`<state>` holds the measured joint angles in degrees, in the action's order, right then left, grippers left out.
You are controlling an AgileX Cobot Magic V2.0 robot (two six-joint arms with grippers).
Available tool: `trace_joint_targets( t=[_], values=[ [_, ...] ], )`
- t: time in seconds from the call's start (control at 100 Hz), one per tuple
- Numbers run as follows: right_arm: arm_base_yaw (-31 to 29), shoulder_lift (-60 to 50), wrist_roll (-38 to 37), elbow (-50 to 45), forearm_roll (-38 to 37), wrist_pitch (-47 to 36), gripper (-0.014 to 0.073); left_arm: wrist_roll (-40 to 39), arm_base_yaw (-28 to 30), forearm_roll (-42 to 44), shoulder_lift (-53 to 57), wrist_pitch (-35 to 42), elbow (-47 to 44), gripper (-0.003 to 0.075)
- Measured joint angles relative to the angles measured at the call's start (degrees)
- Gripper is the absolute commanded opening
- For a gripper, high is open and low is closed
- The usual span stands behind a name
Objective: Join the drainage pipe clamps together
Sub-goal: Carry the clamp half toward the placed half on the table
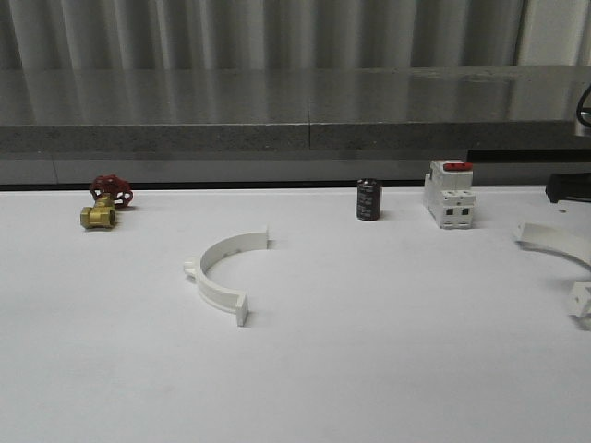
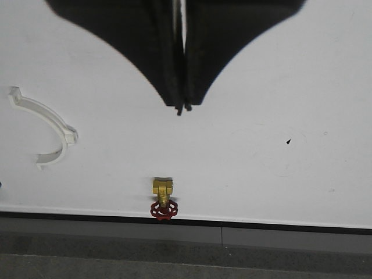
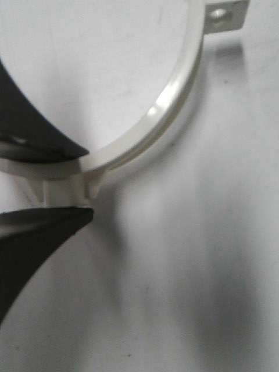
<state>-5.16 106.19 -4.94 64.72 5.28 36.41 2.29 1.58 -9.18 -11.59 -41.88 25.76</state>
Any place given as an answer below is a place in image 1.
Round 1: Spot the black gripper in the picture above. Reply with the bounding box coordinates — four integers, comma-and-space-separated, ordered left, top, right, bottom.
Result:
545, 173, 591, 203

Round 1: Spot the white half-ring pipe clamp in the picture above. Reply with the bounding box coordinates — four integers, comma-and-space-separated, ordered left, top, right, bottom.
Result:
514, 222, 590, 318

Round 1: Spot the black cylindrical capacitor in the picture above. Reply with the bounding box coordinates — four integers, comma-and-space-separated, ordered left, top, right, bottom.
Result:
356, 178, 382, 222

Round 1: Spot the grey stone counter ledge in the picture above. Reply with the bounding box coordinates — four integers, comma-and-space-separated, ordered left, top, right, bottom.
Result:
1, 66, 590, 162

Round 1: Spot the brass valve red handwheel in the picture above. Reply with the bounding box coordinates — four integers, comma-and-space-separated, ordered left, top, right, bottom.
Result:
80, 174, 133, 229

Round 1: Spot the white circuit breaker red switch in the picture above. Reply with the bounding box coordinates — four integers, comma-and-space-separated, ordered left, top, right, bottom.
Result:
423, 160, 476, 229

